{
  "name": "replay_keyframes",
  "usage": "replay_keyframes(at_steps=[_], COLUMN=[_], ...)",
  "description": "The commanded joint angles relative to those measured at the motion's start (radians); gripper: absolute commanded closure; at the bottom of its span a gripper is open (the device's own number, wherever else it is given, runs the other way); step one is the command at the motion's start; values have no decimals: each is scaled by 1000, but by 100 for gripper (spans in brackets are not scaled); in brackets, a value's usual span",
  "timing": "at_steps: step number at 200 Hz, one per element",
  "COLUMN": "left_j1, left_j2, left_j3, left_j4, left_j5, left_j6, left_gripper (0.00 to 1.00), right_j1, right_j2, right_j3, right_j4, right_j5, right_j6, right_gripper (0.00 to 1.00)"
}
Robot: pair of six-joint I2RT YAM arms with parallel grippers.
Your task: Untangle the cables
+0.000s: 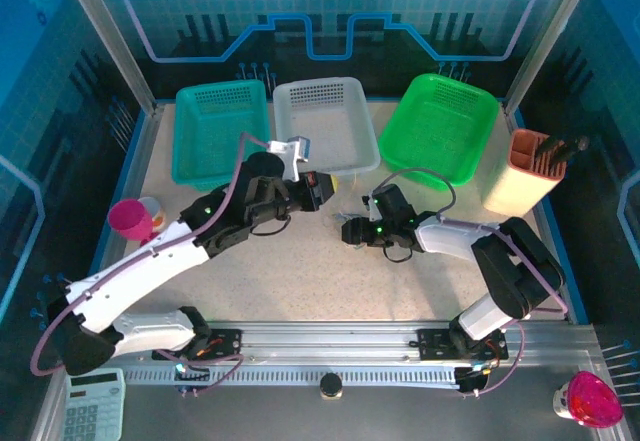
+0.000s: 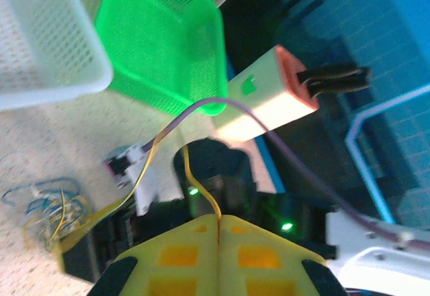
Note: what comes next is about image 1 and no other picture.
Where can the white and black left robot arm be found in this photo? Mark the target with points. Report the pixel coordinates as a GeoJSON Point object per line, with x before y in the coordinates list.
{"type": "Point", "coordinates": [150, 266]}

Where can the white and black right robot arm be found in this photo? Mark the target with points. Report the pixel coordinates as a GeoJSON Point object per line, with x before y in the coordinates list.
{"type": "Point", "coordinates": [450, 236]}

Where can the white plastic basket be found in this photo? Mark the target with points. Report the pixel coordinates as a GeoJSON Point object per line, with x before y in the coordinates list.
{"type": "Point", "coordinates": [325, 126]}

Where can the teal plastic basket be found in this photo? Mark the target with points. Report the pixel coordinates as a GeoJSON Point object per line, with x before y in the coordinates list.
{"type": "Point", "coordinates": [215, 131]}

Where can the green plastic basket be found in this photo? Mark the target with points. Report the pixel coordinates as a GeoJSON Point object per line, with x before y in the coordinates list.
{"type": "Point", "coordinates": [440, 126]}

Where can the small white orange cup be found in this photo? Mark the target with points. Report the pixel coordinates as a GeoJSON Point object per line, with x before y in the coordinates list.
{"type": "Point", "coordinates": [155, 211]}

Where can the cream knife block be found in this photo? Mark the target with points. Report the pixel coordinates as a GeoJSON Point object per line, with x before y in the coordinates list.
{"type": "Point", "coordinates": [520, 186]}

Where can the pink plastic goblet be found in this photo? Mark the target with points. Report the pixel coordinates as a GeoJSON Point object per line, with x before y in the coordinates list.
{"type": "Point", "coordinates": [131, 218]}

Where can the black round knob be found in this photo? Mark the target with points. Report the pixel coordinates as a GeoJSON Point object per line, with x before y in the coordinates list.
{"type": "Point", "coordinates": [331, 387]}

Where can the white calculator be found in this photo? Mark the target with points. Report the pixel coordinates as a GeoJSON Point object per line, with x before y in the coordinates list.
{"type": "Point", "coordinates": [95, 406]}

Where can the pink faceted cup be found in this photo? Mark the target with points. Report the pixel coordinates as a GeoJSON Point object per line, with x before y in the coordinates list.
{"type": "Point", "coordinates": [595, 401]}

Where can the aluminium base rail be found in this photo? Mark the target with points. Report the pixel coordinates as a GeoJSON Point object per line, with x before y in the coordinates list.
{"type": "Point", "coordinates": [325, 346]}

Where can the aluminium frame post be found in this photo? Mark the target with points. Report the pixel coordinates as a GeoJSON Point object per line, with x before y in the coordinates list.
{"type": "Point", "coordinates": [107, 36]}
{"type": "Point", "coordinates": [542, 36]}

